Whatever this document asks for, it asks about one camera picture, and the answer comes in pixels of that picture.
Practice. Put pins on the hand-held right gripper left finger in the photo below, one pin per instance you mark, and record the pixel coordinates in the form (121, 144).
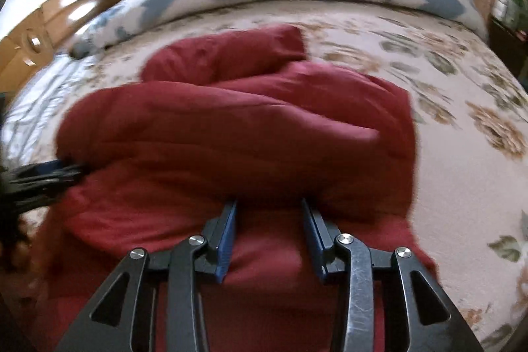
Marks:
(227, 242)

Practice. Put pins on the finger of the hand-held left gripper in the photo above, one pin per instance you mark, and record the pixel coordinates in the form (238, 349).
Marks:
(49, 179)

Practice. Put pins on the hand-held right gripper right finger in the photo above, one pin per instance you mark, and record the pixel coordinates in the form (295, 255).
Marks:
(312, 242)

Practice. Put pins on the dark red quilted jacket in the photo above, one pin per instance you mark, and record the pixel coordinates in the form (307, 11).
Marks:
(239, 137)

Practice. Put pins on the striped white pillow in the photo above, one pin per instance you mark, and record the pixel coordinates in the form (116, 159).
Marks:
(37, 104)

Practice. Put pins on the wooden headboard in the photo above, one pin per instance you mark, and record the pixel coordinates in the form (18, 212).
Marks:
(49, 26)

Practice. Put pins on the floral fleece blanket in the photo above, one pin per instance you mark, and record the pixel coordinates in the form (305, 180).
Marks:
(453, 129)

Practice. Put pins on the cluttered dark shelf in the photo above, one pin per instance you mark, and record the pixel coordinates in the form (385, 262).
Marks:
(511, 14)

